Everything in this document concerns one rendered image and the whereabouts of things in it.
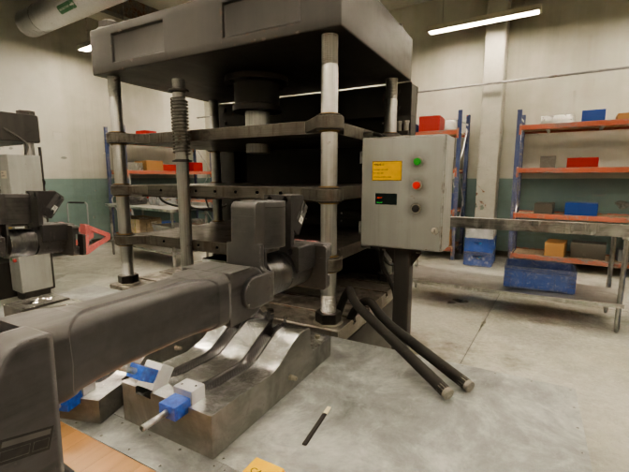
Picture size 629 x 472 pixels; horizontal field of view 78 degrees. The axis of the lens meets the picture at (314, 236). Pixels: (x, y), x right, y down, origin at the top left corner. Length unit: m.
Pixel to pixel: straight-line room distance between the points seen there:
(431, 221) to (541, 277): 2.96
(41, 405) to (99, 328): 0.06
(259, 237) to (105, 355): 0.22
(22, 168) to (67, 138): 3.65
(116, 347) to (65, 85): 8.59
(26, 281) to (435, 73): 6.67
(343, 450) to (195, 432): 0.29
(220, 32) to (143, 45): 0.45
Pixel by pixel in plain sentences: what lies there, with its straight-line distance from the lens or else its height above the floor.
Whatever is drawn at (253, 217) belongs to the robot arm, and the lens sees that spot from 0.46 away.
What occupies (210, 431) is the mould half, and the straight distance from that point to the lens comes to 0.84.
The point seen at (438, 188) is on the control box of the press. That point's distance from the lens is 1.39.
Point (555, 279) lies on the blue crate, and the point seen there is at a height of 0.38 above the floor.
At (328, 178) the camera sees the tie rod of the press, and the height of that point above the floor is 1.32.
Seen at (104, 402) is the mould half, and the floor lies 0.84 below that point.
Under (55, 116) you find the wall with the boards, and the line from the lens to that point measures 8.69.
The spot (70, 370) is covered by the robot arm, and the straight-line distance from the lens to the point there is 0.32.
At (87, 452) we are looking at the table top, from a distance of 0.98.
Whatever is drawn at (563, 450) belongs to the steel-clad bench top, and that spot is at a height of 0.80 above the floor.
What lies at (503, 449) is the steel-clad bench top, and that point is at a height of 0.80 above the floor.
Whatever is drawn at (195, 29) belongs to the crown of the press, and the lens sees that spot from 1.78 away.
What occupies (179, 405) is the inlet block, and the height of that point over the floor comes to 0.90.
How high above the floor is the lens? 1.33
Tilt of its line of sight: 9 degrees down
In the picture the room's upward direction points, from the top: straight up
